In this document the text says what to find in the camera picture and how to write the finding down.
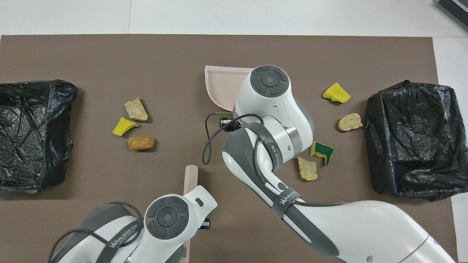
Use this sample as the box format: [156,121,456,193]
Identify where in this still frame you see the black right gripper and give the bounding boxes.
[219,116,242,133]

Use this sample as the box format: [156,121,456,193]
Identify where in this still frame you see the beige plastic dustpan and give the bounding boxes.
[204,65,254,112]

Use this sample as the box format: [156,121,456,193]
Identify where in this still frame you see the beige hand brush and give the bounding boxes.
[182,165,199,263]

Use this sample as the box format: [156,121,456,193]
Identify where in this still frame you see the brown potato-shaped bread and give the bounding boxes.
[128,136,155,150]

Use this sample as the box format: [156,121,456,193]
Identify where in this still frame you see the pale beige bread chunk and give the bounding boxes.
[297,157,318,181]

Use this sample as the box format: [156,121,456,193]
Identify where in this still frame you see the tan layered pastry chunk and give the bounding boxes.
[124,97,149,122]

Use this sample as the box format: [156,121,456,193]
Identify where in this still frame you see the yellow and green sponge piece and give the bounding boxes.
[310,142,335,166]

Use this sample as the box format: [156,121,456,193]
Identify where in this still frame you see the small yellow sponge piece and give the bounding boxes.
[112,117,139,137]

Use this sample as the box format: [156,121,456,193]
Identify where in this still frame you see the large yellow sponge piece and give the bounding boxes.
[322,83,351,104]

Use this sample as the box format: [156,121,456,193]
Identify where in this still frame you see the tan ridged pastry piece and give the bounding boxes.
[338,113,363,132]

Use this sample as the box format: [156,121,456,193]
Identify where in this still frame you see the black plastic bag bin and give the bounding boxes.
[0,80,78,193]
[365,80,468,202]

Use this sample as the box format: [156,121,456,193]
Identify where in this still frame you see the brown table mat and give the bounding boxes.
[0,34,458,263]

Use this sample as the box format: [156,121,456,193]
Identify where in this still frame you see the dark ribbed panel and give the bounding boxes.
[435,0,468,31]

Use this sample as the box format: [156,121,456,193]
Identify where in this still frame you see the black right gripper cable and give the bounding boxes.
[202,113,348,209]

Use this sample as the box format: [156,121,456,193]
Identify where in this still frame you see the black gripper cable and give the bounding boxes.
[47,201,144,263]
[202,113,348,209]

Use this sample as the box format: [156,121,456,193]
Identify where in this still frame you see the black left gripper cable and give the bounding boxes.
[47,201,144,263]

